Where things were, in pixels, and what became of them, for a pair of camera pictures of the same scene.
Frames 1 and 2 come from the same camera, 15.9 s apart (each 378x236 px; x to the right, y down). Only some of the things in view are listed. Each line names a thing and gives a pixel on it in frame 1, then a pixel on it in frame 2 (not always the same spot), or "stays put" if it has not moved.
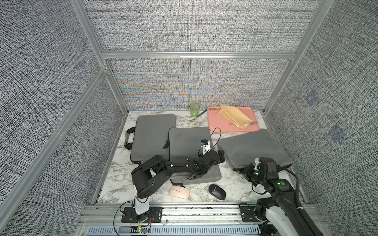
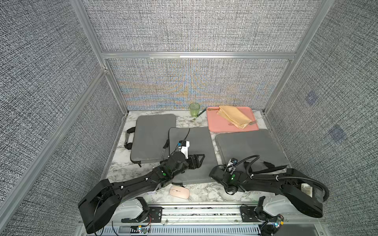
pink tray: [217, 123] stays put
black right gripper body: [254, 176] to [225, 189]
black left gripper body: [220, 161] to [188, 164]
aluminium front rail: [180, 220] stays put
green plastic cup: [194, 109] stays put
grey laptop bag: [242, 150] stays put
